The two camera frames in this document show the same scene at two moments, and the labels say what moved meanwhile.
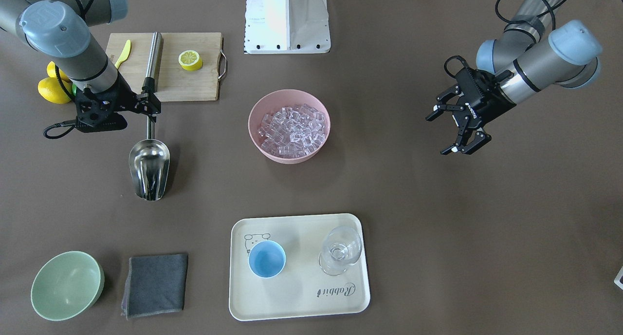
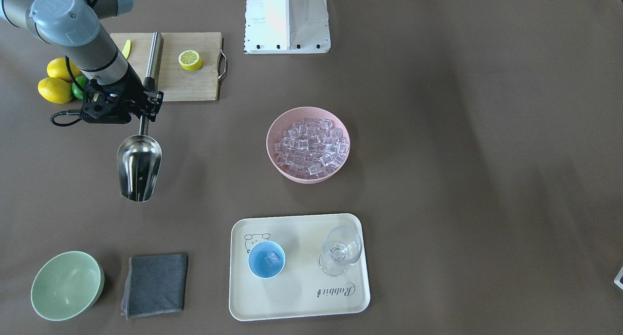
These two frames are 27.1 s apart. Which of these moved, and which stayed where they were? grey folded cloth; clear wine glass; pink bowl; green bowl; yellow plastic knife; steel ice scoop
Moved: steel ice scoop; pink bowl
Stayed: green bowl; grey folded cloth; yellow plastic knife; clear wine glass
